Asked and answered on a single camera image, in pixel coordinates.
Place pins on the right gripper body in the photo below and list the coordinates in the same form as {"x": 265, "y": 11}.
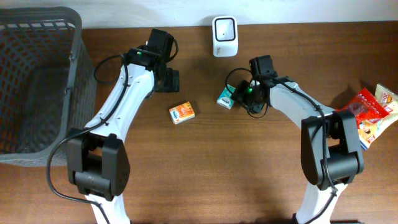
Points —
{"x": 248, "y": 96}

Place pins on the white barcode scanner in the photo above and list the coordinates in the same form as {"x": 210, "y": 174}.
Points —
{"x": 225, "y": 36}

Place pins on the orange tissue pack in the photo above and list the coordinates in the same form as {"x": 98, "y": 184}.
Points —
{"x": 182, "y": 112}

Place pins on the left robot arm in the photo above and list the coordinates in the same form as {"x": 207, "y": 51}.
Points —
{"x": 97, "y": 161}

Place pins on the teal tissue pack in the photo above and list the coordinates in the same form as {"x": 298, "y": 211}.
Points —
{"x": 225, "y": 97}

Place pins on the yellow snack bag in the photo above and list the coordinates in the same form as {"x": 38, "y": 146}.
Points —
{"x": 371, "y": 128}

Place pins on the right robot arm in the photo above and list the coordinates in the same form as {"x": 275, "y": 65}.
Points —
{"x": 331, "y": 155}

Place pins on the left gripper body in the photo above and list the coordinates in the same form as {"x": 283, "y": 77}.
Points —
{"x": 170, "y": 81}

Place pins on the dark grey plastic basket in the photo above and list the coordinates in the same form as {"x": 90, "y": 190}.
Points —
{"x": 47, "y": 82}

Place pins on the red candy bag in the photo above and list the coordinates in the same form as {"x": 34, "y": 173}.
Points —
{"x": 365, "y": 106}

